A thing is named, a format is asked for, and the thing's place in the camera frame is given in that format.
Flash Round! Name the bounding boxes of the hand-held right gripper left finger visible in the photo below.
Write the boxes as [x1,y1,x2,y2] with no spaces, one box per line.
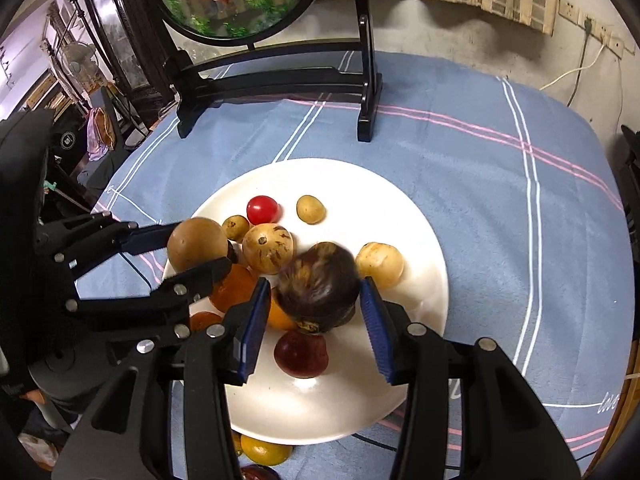
[52,276,273,480]

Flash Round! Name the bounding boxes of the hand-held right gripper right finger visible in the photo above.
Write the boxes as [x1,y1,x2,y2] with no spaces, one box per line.
[359,276,583,480]

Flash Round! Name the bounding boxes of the orange tangerine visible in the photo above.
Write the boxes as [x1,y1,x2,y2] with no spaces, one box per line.
[189,311,224,333]
[208,263,258,312]

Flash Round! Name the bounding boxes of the wall power outlets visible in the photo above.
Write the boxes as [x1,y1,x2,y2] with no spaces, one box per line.
[557,0,626,58]

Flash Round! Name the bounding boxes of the white oval plate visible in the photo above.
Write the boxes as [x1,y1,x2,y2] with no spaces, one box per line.
[161,158,449,445]

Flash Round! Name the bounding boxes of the pink cloth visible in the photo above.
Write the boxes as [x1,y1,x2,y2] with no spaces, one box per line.
[86,107,113,161]

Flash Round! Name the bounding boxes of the dark wooden cabinet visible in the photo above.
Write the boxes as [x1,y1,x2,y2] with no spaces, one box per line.
[77,0,171,106]

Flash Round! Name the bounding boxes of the dark purple mangosteen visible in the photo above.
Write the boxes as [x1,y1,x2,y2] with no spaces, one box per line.
[276,241,362,335]

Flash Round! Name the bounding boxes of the white standing fan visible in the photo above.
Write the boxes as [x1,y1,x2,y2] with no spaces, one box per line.
[65,42,98,96]

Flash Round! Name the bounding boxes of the dark red plum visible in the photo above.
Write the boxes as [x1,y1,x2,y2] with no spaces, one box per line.
[273,331,330,379]

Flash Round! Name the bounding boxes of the white power cable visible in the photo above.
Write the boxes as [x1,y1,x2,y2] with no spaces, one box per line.
[540,42,608,93]

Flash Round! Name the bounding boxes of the blue plaid tablecloth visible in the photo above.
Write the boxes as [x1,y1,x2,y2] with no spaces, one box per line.
[75,50,631,480]

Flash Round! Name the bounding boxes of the dark purple plum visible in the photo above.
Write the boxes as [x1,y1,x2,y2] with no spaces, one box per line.
[240,464,283,480]

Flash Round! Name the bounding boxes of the yellow tomato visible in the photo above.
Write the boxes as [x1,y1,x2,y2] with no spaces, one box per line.
[240,433,294,466]

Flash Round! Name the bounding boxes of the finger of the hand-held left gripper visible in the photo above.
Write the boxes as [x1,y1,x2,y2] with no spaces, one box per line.
[35,211,181,283]
[65,256,233,361]

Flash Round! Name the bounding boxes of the red cherry tomato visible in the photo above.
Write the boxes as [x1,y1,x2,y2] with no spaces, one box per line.
[246,195,280,226]

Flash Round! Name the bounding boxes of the brown yellow pepino melon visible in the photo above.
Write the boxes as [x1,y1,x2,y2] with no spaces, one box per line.
[166,217,230,272]

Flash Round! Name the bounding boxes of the cream spotted pepino melon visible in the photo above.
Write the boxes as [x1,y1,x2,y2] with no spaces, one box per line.
[355,242,405,290]

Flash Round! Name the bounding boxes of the striped pale pepino melon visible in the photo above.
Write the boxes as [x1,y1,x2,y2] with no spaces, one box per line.
[242,223,297,276]

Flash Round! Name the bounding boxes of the small tan longan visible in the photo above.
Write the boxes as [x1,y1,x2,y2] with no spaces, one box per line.
[221,215,251,242]
[296,195,327,225]

